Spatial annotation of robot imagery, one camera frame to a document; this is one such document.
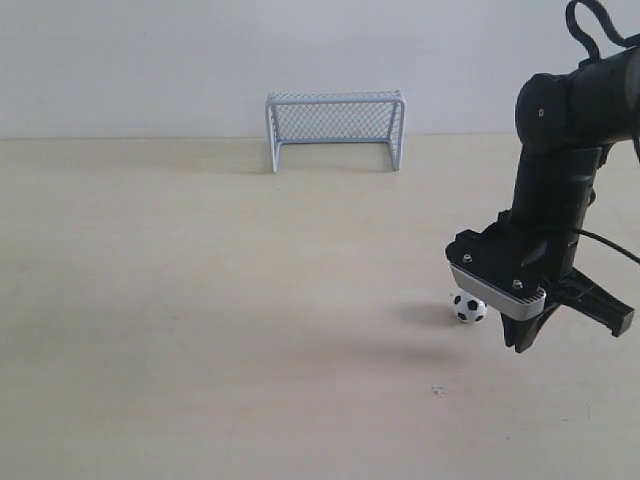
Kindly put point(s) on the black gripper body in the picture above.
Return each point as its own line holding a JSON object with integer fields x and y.
{"x": 516, "y": 254}

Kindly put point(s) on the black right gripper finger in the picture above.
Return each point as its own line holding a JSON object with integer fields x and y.
{"x": 582, "y": 294}

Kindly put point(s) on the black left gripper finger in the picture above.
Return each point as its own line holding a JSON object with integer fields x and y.
{"x": 521, "y": 335}

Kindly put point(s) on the small black white soccer ball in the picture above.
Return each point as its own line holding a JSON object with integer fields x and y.
{"x": 468, "y": 308}

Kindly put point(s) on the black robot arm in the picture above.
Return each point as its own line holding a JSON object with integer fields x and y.
{"x": 567, "y": 124}

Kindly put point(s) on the small light blue goal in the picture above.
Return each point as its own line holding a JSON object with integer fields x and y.
{"x": 372, "y": 117}

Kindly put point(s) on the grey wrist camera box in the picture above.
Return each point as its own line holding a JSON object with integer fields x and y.
{"x": 519, "y": 306}

